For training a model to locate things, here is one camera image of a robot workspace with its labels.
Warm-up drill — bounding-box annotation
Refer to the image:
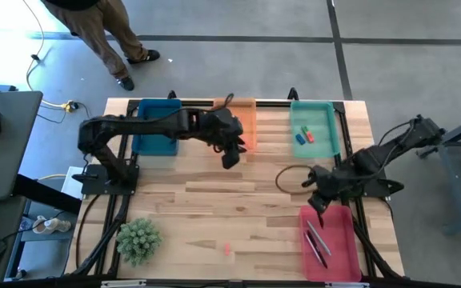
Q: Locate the green artificial plant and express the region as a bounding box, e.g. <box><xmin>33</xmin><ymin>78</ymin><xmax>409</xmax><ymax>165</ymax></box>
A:
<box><xmin>115</xmin><ymin>217</ymin><xmax>163</xmax><ymax>268</ymax></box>

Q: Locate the black click pen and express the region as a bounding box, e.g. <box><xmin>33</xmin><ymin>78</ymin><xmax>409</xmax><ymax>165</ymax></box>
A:
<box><xmin>306</xmin><ymin>230</ymin><xmax>330</xmax><ymax>270</ymax></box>

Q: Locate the dark blue plastic bin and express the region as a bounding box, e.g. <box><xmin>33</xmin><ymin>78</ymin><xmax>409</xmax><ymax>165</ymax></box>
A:
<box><xmin>130</xmin><ymin>98</ymin><xmax>184</xmax><ymax>157</ymax></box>

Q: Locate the white box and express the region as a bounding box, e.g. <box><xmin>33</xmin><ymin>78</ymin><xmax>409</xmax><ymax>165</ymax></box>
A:
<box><xmin>60</xmin><ymin>166</ymin><xmax>89</xmax><ymax>200</ymax></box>

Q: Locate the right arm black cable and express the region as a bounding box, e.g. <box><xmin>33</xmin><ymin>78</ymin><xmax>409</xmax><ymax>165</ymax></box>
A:
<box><xmin>275</xmin><ymin>164</ymin><xmax>315</xmax><ymax>196</ymax></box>

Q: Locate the pale teal pen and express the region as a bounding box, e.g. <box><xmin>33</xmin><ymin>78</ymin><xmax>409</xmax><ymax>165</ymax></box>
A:
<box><xmin>307</xmin><ymin>220</ymin><xmax>332</xmax><ymax>257</ymax></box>

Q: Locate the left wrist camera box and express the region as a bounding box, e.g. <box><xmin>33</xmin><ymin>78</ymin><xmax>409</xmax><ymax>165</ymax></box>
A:
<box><xmin>221</xmin><ymin>146</ymin><xmax>241</xmax><ymax>170</ymax></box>

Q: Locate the red plastic bin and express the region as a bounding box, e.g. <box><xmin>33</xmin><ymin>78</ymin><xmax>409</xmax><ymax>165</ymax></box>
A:
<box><xmin>299</xmin><ymin>204</ymin><xmax>363</xmax><ymax>283</ymax></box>

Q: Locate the person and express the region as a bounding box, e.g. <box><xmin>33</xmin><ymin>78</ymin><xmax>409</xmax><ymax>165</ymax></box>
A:
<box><xmin>39</xmin><ymin>0</ymin><xmax>162</xmax><ymax>92</ymax></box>

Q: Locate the orange plastic bin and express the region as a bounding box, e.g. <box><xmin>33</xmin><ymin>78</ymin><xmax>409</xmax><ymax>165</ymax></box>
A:
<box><xmin>212</xmin><ymin>97</ymin><xmax>259</xmax><ymax>154</ymax></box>

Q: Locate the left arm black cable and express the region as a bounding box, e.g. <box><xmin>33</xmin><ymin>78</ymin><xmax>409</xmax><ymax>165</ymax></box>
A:
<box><xmin>213</xmin><ymin>92</ymin><xmax>235</xmax><ymax>111</ymax></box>

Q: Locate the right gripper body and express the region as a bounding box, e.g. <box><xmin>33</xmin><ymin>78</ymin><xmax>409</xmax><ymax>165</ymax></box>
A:
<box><xmin>302</xmin><ymin>166</ymin><xmax>346</xmax><ymax>203</ymax></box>

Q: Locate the teal plastic bin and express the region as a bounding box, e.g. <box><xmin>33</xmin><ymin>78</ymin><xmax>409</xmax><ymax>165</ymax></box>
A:
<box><xmin>289</xmin><ymin>99</ymin><xmax>342</xmax><ymax>159</ymax></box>

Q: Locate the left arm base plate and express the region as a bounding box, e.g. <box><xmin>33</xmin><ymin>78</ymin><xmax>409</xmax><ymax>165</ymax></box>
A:
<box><xmin>71</xmin><ymin>162</ymin><xmax>141</xmax><ymax>198</ymax></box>

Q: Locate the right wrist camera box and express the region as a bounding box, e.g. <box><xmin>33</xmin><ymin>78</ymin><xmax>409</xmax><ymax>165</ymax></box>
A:
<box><xmin>308</xmin><ymin>194</ymin><xmax>330</xmax><ymax>214</ymax></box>

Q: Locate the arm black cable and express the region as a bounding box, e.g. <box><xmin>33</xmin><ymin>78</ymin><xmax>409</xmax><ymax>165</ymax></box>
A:
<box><xmin>275</xmin><ymin>164</ymin><xmax>315</xmax><ymax>196</ymax></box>
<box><xmin>213</xmin><ymin>92</ymin><xmax>235</xmax><ymax>111</ymax></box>

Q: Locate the clear pen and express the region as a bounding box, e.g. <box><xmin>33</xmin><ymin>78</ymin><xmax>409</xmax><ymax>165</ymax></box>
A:
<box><xmin>303</xmin><ymin>231</ymin><xmax>323</xmax><ymax>265</ymax></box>

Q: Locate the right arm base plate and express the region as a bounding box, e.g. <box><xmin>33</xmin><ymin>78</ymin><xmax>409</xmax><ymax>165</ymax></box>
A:
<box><xmin>331</xmin><ymin>166</ymin><xmax>406</xmax><ymax>200</ymax></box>

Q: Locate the black desk crossbar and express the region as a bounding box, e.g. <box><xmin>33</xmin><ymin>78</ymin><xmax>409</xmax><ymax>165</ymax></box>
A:
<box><xmin>12</xmin><ymin>174</ymin><xmax>83</xmax><ymax>215</ymax></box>

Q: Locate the grey side table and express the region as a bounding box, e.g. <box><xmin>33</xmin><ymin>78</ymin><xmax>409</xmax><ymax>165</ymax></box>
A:
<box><xmin>415</xmin><ymin>110</ymin><xmax>461</xmax><ymax>235</ymax></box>

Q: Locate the grey desk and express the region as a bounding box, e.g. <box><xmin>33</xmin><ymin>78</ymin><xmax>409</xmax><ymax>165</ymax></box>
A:
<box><xmin>0</xmin><ymin>90</ymin><xmax>44</xmax><ymax>202</ymax></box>

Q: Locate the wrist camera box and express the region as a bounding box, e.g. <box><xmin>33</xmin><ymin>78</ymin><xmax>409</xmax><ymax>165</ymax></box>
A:
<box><xmin>221</xmin><ymin>146</ymin><xmax>241</xmax><ymax>170</ymax></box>
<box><xmin>308</xmin><ymin>194</ymin><xmax>330</xmax><ymax>214</ymax></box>

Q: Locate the black aluminium table frame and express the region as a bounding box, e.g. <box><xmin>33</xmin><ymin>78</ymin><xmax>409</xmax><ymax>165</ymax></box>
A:
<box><xmin>65</xmin><ymin>86</ymin><xmax>407</xmax><ymax>281</ymax></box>

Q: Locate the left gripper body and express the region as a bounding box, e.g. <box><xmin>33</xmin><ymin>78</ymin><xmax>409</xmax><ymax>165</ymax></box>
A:
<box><xmin>192</xmin><ymin>108</ymin><xmax>246</xmax><ymax>152</ymax></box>

